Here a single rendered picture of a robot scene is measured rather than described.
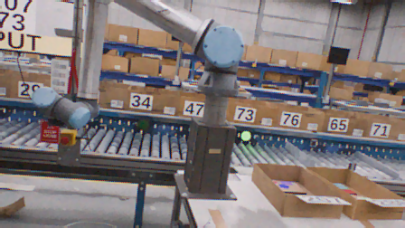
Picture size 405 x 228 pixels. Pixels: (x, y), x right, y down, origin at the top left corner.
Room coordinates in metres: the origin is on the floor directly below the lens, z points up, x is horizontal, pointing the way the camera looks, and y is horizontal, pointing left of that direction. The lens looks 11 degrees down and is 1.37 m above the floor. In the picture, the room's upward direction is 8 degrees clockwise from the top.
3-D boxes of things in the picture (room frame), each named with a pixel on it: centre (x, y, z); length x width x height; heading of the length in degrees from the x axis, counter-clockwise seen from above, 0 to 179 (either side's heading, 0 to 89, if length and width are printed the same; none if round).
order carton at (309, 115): (2.63, -0.77, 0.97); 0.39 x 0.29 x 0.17; 99
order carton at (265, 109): (2.57, -0.39, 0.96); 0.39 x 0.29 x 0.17; 98
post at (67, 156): (1.67, 0.69, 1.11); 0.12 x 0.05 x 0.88; 99
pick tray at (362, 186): (1.53, -0.81, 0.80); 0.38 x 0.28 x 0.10; 17
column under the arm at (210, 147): (1.42, -0.06, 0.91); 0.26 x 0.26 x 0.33; 14
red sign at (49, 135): (1.64, 0.76, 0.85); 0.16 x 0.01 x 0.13; 99
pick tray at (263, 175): (1.45, -0.50, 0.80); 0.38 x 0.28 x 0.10; 13
